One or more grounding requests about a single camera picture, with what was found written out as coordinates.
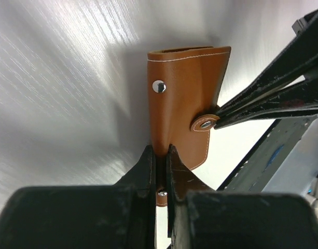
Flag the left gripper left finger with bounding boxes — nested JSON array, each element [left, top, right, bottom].
[[0, 146, 156, 248]]

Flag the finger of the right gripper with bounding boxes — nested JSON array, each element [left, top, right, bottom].
[[217, 13, 318, 114], [214, 80, 318, 129]]

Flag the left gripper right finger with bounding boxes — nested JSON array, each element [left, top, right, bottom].
[[166, 146, 318, 248]]

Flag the brown leather card holder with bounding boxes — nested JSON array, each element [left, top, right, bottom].
[[147, 46, 231, 207]]

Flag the gold VIP card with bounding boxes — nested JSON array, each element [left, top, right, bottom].
[[254, 76, 309, 101]]

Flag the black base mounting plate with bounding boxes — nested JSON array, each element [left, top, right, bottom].
[[218, 115, 318, 195]]

